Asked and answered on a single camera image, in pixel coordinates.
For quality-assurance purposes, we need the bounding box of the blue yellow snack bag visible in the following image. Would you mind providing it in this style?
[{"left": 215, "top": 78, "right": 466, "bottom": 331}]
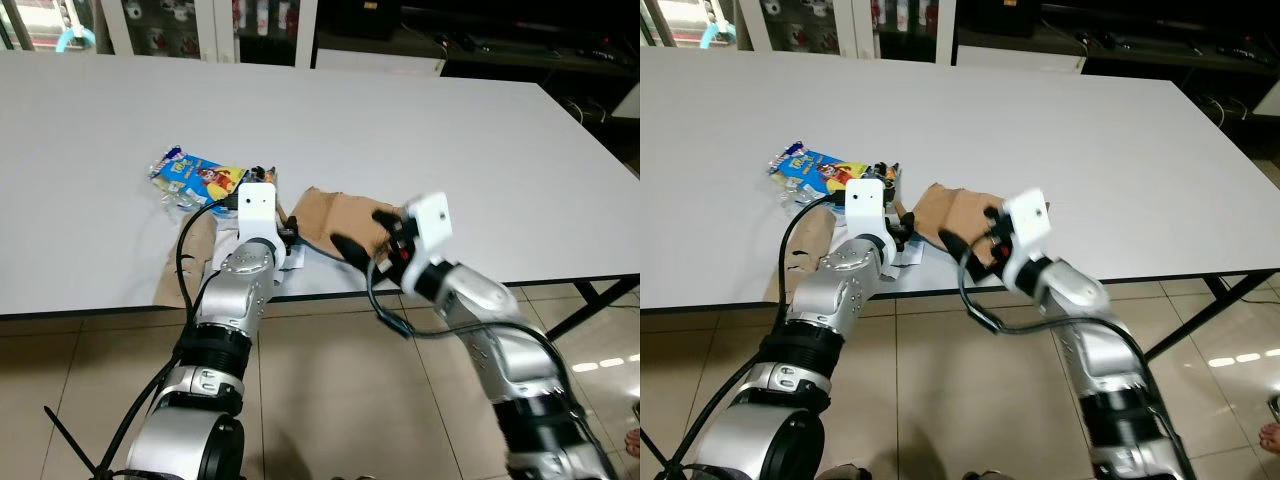
[
  {"left": 767, "top": 144, "right": 871, "bottom": 209},
  {"left": 148, "top": 146, "right": 251, "bottom": 213}
]

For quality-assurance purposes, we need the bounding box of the brown paper bag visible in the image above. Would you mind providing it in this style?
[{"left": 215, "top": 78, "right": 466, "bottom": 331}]
[
  {"left": 153, "top": 213, "right": 219, "bottom": 308},
  {"left": 778, "top": 207, "right": 839, "bottom": 303}
]

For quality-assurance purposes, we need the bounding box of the white flat box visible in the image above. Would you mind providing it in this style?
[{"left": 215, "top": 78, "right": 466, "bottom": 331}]
[
  {"left": 314, "top": 47, "right": 447, "bottom": 78},
  {"left": 955, "top": 44, "right": 1087, "bottom": 75}
]

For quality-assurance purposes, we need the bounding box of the white glass door cabinet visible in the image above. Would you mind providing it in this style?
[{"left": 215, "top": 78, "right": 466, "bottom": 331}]
[
  {"left": 640, "top": 0, "right": 959, "bottom": 63},
  {"left": 0, "top": 0, "right": 319, "bottom": 67}
]

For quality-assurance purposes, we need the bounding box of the black media shelf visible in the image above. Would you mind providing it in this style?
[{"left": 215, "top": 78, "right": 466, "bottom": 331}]
[
  {"left": 955, "top": 0, "right": 1280, "bottom": 123},
  {"left": 315, "top": 0, "right": 641, "bottom": 123}
]

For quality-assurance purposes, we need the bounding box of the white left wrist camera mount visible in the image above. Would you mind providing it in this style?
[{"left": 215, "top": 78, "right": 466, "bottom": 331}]
[
  {"left": 845, "top": 179, "right": 890, "bottom": 253},
  {"left": 236, "top": 181, "right": 280, "bottom": 253}
]

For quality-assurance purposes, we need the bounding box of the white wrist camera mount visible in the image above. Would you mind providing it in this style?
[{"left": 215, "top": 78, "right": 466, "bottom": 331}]
[
  {"left": 845, "top": 179, "right": 890, "bottom": 253},
  {"left": 1000, "top": 189, "right": 1052, "bottom": 293},
  {"left": 236, "top": 181, "right": 280, "bottom": 253},
  {"left": 399, "top": 192, "right": 454, "bottom": 293}
]

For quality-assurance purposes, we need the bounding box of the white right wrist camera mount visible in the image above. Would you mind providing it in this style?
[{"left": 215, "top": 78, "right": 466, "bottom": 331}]
[
  {"left": 1000, "top": 189, "right": 1052, "bottom": 293},
  {"left": 399, "top": 192, "right": 454, "bottom": 293}
]

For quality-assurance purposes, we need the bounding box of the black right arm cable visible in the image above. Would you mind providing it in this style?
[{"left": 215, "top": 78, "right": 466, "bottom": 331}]
[
  {"left": 959, "top": 253, "right": 1063, "bottom": 337},
  {"left": 364, "top": 255, "right": 473, "bottom": 342}
]

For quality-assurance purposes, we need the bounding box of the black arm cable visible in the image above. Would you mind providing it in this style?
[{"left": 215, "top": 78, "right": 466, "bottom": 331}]
[
  {"left": 959, "top": 253, "right": 1063, "bottom": 337},
  {"left": 364, "top": 255, "right": 473, "bottom": 342},
  {"left": 176, "top": 198, "right": 239, "bottom": 313},
  {"left": 782, "top": 194, "right": 851, "bottom": 293}
]

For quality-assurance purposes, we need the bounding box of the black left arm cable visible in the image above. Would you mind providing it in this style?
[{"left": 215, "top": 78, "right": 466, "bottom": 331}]
[
  {"left": 782, "top": 194, "right": 851, "bottom": 293},
  {"left": 176, "top": 198, "right": 239, "bottom": 313}
]

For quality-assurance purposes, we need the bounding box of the black table leg frame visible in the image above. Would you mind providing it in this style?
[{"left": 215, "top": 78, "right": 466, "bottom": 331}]
[
  {"left": 1143, "top": 271, "right": 1253, "bottom": 363},
  {"left": 543, "top": 279, "right": 629, "bottom": 342}
]

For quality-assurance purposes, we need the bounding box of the black cable tie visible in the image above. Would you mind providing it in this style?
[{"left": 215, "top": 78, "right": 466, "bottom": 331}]
[
  {"left": 640, "top": 428, "right": 693, "bottom": 479},
  {"left": 43, "top": 404, "right": 133, "bottom": 479}
]

